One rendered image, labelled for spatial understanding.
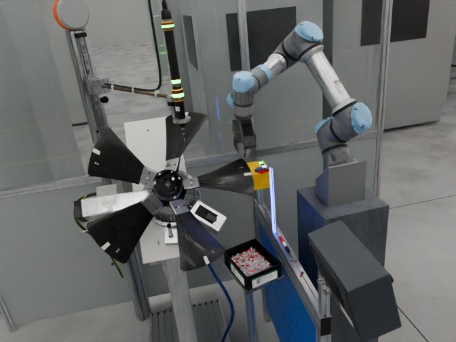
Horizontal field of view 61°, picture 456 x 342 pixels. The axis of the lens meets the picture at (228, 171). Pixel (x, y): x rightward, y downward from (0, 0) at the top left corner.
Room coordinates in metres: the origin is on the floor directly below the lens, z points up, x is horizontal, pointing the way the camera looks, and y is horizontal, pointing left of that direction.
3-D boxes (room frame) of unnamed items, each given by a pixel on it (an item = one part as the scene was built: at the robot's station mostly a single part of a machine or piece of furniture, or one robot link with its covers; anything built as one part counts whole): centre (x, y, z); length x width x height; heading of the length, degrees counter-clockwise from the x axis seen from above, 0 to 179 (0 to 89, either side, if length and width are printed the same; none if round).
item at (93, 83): (1.94, 0.59, 1.54); 0.10 x 0.07 x 0.08; 44
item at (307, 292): (1.44, -0.21, 0.82); 0.90 x 0.04 x 0.08; 9
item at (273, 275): (1.35, -0.06, 0.84); 0.22 x 0.17 x 0.07; 24
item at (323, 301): (1.01, -0.28, 0.96); 0.03 x 0.03 x 0.20; 9
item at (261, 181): (1.83, -0.15, 1.02); 0.16 x 0.10 x 0.11; 9
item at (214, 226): (1.52, 0.11, 0.98); 0.20 x 0.16 x 0.20; 9
